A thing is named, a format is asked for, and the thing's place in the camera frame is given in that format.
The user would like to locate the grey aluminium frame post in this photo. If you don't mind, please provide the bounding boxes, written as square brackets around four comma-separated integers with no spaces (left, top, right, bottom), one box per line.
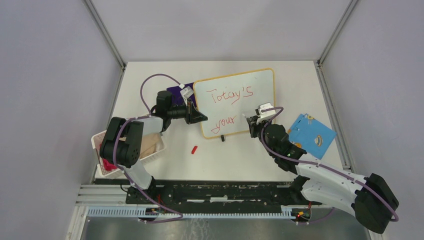
[316,0,360,66]

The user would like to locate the white slotted cable duct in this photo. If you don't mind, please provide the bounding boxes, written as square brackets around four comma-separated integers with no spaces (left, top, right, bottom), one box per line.
[87,206,295,220]

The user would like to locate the red cloth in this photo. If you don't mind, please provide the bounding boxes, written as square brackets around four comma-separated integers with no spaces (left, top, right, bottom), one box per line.
[101,158,117,172]

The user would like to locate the purple cloth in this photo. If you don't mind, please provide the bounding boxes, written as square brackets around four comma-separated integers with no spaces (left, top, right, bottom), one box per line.
[166,82,196,105]

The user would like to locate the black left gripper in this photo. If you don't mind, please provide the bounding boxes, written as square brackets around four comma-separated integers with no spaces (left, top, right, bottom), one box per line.
[168,98,208,125]

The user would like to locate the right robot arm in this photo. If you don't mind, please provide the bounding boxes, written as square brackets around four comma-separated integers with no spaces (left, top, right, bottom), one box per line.
[246,116,399,234]

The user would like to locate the yellow framed whiteboard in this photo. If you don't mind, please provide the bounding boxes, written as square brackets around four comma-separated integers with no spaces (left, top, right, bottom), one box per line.
[193,68,276,139]

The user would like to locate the beige cloth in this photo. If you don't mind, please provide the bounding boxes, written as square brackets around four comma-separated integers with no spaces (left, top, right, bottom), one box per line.
[139,133,165,159]

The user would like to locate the red marker cap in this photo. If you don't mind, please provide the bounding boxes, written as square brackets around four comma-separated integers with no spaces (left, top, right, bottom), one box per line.
[191,145,198,155]

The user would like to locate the left aluminium frame post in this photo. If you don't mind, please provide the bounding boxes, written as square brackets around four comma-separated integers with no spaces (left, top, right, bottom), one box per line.
[83,0,127,70]

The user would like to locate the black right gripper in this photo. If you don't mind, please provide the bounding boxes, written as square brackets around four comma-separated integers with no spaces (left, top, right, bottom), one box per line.
[247,115,276,157]

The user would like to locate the white plastic basket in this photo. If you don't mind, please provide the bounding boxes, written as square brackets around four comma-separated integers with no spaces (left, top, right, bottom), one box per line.
[91,130,167,180]

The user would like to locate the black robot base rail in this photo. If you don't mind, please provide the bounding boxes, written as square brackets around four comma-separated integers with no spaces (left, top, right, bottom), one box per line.
[125,179,323,215]

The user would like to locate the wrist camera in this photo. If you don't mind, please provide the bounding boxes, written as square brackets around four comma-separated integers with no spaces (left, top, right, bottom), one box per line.
[255,102,284,124]
[179,84,194,106]

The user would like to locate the blue cartoon print cloth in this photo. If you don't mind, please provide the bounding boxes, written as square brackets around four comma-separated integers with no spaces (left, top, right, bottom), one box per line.
[287,113,337,160]

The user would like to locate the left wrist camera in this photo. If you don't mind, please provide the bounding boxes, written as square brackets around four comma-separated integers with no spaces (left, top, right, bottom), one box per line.
[179,84,194,106]

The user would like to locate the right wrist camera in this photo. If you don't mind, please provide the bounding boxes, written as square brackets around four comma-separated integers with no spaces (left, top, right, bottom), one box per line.
[255,102,284,124]

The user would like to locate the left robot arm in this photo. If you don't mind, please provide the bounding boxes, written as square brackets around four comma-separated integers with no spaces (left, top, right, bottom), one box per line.
[99,90,208,204]

